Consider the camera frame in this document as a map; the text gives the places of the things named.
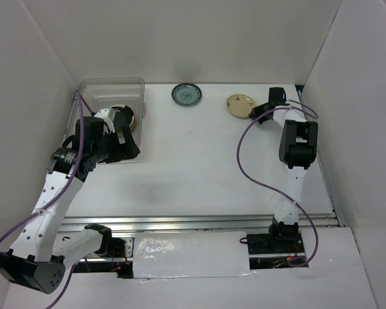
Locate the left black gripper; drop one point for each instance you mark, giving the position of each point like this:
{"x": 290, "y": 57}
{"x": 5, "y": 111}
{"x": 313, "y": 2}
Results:
{"x": 128, "y": 150}

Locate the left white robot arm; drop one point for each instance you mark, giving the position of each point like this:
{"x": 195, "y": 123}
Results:
{"x": 36, "y": 260}

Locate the aluminium rail frame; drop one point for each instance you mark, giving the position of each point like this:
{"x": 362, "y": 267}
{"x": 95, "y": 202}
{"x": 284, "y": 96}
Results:
{"x": 200, "y": 169}

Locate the black glossy plate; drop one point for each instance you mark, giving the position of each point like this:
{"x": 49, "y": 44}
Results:
{"x": 123, "y": 116}

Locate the cream plate black patch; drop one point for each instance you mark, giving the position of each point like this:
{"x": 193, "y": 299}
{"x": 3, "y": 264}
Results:
{"x": 133, "y": 123}

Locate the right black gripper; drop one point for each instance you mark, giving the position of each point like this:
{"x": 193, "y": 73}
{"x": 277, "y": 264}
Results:
{"x": 257, "y": 111}

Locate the white cover sheet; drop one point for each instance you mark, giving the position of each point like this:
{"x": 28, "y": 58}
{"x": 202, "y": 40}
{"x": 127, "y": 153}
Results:
{"x": 190, "y": 254}

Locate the clear plastic bin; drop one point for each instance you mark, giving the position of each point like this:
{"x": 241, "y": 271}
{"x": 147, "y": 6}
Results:
{"x": 96, "y": 94}

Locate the blue floral plate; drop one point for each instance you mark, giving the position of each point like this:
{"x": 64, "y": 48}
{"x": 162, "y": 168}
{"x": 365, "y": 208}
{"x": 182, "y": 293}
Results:
{"x": 186, "y": 94}

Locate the cream plate with floral marks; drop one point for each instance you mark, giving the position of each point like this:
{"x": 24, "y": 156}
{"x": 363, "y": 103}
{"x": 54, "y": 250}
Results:
{"x": 240, "y": 105}

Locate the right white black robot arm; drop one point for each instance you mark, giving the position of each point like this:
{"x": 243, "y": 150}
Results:
{"x": 297, "y": 151}

